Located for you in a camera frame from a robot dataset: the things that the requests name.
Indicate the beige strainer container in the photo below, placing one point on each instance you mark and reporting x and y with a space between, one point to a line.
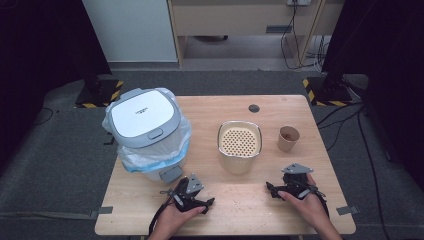
239 141

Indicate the grey table grommet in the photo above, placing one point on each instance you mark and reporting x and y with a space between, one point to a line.
254 108

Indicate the brown food scraps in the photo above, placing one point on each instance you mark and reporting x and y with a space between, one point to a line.
289 135

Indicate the person's right hand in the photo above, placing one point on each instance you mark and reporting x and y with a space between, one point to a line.
310 206

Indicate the person's left hand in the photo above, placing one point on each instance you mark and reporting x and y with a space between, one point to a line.
173 221

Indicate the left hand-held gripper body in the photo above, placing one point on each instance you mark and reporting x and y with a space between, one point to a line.
188 193

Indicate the black curtain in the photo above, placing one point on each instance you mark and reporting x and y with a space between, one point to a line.
40 50
383 66

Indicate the stand base with hazard tape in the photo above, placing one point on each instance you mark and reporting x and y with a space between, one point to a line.
328 95
100 95

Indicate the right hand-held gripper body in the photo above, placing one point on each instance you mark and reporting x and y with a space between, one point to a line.
295 183

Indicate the brown paper cup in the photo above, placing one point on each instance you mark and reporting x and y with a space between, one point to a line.
286 144

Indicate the light wooden desk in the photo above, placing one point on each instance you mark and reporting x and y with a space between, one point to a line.
233 16

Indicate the white cabinet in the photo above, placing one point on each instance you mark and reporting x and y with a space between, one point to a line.
130 30

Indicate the white power strip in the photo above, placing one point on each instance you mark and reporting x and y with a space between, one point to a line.
299 2

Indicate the clear plastic trash bag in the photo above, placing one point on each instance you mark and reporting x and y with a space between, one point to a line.
156 153

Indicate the grey tape strip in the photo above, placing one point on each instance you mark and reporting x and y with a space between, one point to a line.
105 210
347 210

